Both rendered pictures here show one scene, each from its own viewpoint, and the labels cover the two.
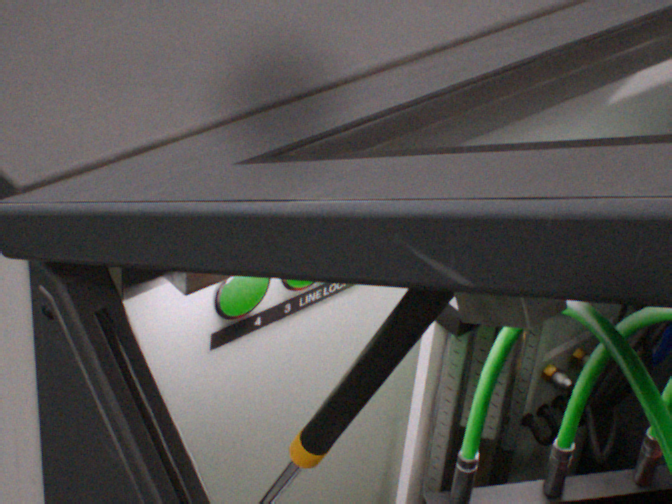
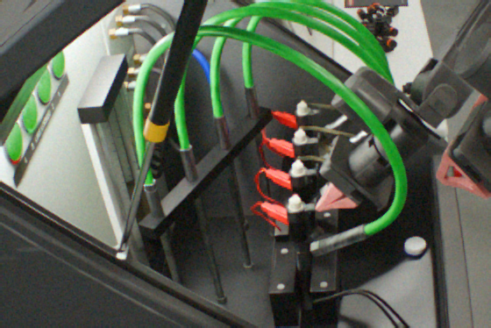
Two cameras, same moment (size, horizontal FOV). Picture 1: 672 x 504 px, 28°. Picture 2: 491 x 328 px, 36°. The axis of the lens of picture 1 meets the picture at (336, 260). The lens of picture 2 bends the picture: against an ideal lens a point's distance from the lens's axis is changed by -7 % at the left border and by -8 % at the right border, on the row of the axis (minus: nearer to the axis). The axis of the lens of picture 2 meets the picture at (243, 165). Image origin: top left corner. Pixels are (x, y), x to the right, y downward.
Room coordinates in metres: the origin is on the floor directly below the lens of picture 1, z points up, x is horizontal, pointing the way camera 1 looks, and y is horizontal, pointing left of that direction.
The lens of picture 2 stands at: (0.00, 0.28, 1.83)
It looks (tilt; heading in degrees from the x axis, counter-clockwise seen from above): 36 degrees down; 326
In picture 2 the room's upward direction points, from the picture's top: 10 degrees counter-clockwise
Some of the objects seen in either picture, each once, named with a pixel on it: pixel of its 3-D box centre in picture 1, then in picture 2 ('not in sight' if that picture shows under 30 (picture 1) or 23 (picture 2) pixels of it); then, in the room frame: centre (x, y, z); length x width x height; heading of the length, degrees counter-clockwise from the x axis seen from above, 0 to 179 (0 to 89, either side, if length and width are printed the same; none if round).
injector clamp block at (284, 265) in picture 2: not in sight; (311, 250); (0.78, -0.36, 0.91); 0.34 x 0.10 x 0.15; 134
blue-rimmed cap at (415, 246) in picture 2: not in sight; (415, 246); (0.69, -0.53, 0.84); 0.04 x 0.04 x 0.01
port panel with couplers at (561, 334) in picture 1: (604, 282); (135, 71); (1.05, -0.26, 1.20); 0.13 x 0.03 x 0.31; 134
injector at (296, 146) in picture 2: not in sight; (314, 191); (0.80, -0.39, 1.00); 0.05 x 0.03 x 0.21; 44
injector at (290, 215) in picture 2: not in sight; (309, 259); (0.69, -0.28, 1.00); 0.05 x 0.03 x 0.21; 44
